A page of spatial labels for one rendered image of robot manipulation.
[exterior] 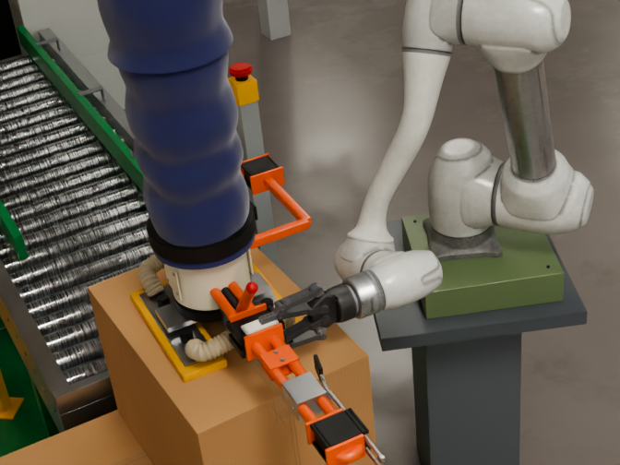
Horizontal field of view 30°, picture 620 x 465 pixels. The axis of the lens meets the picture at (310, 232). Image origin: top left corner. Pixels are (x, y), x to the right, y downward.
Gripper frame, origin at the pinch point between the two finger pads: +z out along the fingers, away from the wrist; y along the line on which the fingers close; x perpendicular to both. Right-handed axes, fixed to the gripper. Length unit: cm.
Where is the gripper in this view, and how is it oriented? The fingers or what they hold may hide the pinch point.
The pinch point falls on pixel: (260, 334)
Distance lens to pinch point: 227.0
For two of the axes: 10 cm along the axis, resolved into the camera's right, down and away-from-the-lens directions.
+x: -4.6, -4.6, 7.6
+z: -8.8, 3.1, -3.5
